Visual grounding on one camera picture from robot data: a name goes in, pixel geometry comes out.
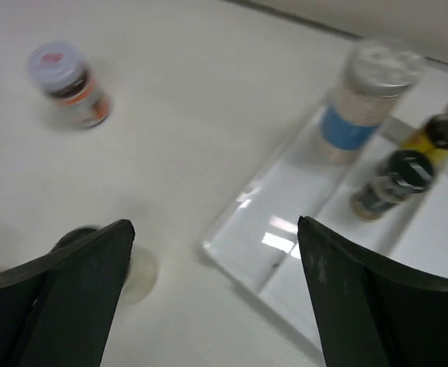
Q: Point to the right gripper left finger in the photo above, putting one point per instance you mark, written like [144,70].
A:
[57,310]

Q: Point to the yellow-label brown sauce bottle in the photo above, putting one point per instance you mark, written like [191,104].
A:
[431,139]

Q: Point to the blue-label white spice bottle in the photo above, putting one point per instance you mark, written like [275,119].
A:
[377,74]

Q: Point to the black-cap beige spice jar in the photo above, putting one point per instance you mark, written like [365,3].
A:
[142,271]

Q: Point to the small black pepper grinder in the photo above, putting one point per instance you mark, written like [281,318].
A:
[403,174]

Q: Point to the red-label dark spice jar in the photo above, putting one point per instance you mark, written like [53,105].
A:
[63,74]

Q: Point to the white divided organizer tray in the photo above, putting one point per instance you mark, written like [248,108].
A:
[275,238]

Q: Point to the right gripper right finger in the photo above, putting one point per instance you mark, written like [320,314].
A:
[371,310]

